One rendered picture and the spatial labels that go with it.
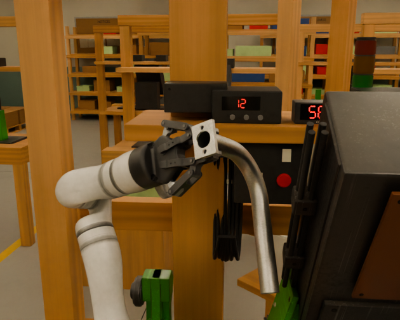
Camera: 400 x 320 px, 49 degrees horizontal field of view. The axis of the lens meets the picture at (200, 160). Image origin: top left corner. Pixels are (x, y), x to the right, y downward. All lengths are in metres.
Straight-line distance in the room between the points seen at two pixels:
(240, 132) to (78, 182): 0.38
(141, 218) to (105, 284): 0.52
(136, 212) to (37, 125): 0.37
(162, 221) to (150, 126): 0.38
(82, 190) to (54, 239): 0.50
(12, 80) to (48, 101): 11.35
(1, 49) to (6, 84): 0.89
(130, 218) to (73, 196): 0.49
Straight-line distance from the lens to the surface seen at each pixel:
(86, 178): 0.83
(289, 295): 0.87
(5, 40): 12.56
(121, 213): 1.31
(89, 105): 11.02
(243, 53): 7.71
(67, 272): 1.34
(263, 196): 0.75
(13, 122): 9.85
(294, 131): 1.00
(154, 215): 1.29
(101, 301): 0.83
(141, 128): 1.01
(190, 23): 1.10
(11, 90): 12.59
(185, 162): 0.69
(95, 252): 0.81
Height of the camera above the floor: 1.71
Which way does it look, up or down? 14 degrees down
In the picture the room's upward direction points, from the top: straight up
